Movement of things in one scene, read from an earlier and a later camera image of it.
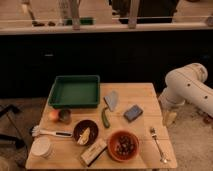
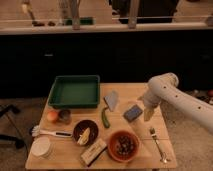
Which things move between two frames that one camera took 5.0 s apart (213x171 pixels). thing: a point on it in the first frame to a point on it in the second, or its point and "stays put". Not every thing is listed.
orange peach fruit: (53, 115) stays put
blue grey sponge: (133, 113) stays put
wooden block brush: (93, 152) stays put
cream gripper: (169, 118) to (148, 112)
